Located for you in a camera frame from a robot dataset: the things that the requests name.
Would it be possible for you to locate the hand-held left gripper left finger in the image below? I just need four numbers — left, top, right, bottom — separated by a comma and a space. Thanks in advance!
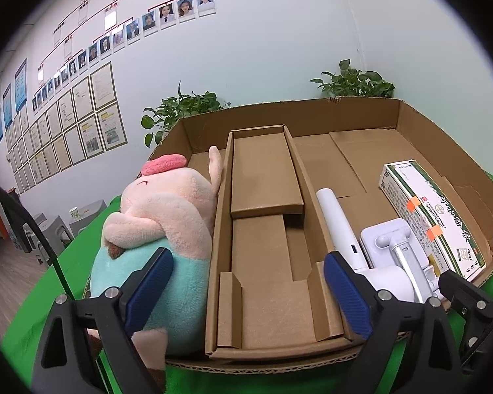
31, 247, 175, 394

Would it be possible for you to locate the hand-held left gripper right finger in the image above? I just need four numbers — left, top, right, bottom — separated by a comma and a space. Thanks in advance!
323, 250, 465, 394

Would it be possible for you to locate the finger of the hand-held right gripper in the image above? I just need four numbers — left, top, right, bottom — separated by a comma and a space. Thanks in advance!
439, 270, 493, 376

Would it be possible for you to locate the white handheld vacuum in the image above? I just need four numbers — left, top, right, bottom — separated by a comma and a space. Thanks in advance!
316, 188, 446, 302

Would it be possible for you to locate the white green medicine box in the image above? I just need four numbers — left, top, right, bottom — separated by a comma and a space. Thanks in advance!
378, 159, 487, 283

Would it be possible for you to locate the pink pig plush toy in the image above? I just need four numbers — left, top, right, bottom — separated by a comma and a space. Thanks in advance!
88, 145, 224, 390

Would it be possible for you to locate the narrow cardboard box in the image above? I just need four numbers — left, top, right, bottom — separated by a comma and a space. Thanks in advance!
204, 124, 364, 361

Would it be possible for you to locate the large cardboard box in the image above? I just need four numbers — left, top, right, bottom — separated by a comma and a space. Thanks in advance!
82, 96, 493, 374

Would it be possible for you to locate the green table cloth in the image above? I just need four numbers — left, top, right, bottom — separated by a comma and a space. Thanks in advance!
0, 172, 493, 394

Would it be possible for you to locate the group of framed certificates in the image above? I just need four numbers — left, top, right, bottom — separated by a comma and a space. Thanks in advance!
4, 61, 129, 193

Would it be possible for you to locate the bushy green potted plant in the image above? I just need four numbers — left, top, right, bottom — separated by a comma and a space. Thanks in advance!
141, 82, 232, 148

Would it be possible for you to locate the small green potted plant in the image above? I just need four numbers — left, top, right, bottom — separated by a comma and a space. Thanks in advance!
309, 58, 396, 99

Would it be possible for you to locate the row of portrait photos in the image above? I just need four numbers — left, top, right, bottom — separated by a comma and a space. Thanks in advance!
31, 0, 216, 111

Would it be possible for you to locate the thin black cable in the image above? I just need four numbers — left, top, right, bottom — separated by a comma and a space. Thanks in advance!
0, 178, 77, 302

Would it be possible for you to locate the blue framed wall notice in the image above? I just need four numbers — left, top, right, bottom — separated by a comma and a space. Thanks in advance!
2, 83, 14, 123
14, 58, 28, 108

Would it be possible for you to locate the red line wall chart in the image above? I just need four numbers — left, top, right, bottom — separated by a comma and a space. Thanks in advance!
37, 0, 185, 75

